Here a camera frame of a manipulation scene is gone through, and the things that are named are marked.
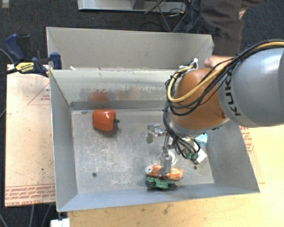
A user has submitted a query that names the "black cylinder on white bracket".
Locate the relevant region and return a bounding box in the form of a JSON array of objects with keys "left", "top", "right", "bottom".
[{"left": 192, "top": 148, "right": 208, "bottom": 165}]

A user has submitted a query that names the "pale blue crumpled packet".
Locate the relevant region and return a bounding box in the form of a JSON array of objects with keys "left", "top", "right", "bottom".
[{"left": 195, "top": 133, "right": 208, "bottom": 149}]

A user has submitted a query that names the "orange toy bell pepper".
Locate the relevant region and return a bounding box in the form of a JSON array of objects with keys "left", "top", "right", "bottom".
[{"left": 92, "top": 109, "right": 120, "bottom": 132}]

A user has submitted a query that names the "person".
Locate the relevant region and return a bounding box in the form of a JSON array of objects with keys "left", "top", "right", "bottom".
[{"left": 172, "top": 0, "right": 283, "bottom": 57}]

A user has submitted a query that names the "brown cardboard board, red print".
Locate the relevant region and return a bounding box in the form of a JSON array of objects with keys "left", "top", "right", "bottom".
[{"left": 4, "top": 64, "right": 255, "bottom": 208}]

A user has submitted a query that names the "grey metal bin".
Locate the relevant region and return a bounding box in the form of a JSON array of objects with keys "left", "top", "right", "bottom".
[{"left": 46, "top": 26, "right": 261, "bottom": 213}]

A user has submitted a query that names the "orange and white toy food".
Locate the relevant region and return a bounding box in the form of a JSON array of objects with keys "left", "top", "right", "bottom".
[{"left": 144, "top": 164, "right": 184, "bottom": 182}]

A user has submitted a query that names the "person's hand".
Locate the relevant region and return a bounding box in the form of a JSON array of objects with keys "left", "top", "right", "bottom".
[{"left": 203, "top": 55, "right": 238, "bottom": 69}]

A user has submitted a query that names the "green toy car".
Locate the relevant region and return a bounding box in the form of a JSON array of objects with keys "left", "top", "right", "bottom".
[{"left": 145, "top": 175, "right": 178, "bottom": 191}]

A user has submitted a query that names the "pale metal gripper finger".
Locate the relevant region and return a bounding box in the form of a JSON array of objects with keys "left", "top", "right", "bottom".
[
  {"left": 159, "top": 150, "right": 174, "bottom": 176},
  {"left": 145, "top": 124, "right": 167, "bottom": 144}
]

